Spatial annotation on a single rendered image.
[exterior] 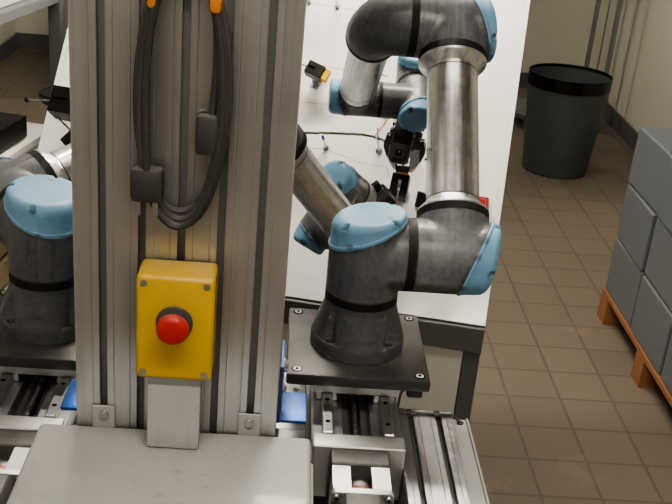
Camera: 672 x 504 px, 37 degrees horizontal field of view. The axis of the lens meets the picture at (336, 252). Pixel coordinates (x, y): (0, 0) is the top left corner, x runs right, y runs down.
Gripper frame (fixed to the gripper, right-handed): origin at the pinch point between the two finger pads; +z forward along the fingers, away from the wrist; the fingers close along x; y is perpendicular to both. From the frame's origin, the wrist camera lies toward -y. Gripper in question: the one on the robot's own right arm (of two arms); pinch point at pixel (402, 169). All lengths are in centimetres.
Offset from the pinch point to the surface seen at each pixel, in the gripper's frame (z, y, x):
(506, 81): -5.8, 29.9, -20.0
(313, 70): -8.5, 18.8, 26.7
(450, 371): 35, -31, -21
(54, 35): 4, 28, 101
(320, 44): -6.1, 31.1, 28.0
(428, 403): 43, -36, -17
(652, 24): 256, 398, -107
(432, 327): 21.1, -28.5, -14.5
